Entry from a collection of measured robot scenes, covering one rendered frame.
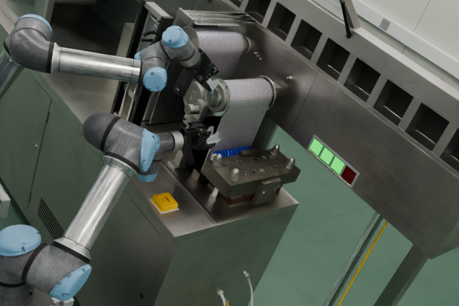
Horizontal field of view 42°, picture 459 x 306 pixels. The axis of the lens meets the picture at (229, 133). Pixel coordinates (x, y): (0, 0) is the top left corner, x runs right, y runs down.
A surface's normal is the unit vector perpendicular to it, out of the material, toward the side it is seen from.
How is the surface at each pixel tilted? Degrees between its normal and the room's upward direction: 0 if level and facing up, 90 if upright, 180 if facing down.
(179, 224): 0
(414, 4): 90
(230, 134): 90
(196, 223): 0
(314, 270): 0
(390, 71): 90
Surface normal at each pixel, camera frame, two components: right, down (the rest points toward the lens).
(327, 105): -0.73, 0.10
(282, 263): 0.33, -0.82
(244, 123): 0.60, 0.57
